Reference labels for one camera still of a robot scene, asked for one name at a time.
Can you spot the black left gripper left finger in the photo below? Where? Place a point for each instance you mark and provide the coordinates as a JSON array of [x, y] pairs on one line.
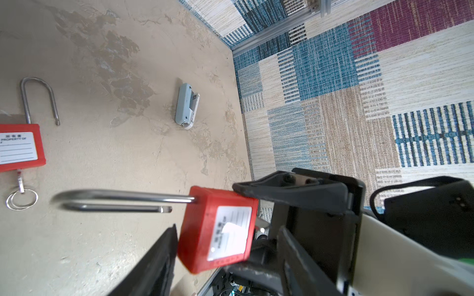
[[154, 273]]

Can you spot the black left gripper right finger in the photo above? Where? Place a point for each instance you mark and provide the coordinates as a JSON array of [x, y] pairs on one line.
[[299, 273]]

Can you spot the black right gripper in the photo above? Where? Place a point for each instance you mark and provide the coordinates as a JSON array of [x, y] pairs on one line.
[[322, 211]]

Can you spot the red padlock with label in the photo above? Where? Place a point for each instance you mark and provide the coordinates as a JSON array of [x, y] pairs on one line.
[[217, 229]]

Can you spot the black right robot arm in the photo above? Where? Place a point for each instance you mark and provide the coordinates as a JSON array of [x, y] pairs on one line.
[[421, 245]]

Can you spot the grey stapler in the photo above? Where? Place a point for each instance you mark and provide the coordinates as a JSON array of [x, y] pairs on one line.
[[187, 105]]

